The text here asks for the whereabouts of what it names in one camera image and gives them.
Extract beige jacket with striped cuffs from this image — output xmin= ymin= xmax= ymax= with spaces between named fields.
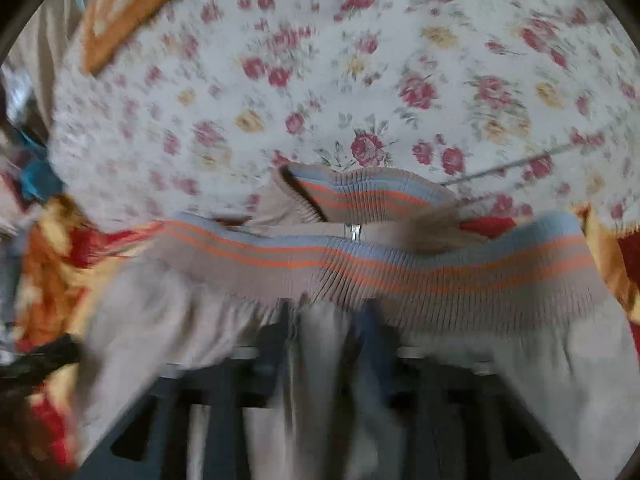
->
xmin=75 ymin=164 xmax=639 ymax=479

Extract orange red polka dot blanket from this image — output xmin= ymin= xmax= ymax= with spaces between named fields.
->
xmin=14 ymin=195 xmax=639 ymax=470

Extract cluttered bedside items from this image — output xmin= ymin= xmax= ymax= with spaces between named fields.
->
xmin=1 ymin=84 xmax=63 ymax=372

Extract floral quilt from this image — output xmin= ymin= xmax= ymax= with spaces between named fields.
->
xmin=50 ymin=0 xmax=639 ymax=230

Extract beige curtain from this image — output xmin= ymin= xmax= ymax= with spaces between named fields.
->
xmin=9 ymin=0 xmax=84 ymax=129

